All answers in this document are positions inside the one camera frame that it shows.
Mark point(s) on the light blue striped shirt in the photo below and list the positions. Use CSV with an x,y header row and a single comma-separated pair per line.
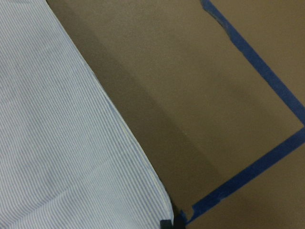
x,y
67,158

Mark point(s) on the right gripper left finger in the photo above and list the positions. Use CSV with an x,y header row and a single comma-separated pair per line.
x,y
166,224

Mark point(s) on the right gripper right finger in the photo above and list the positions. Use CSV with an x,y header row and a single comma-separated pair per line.
x,y
179,221

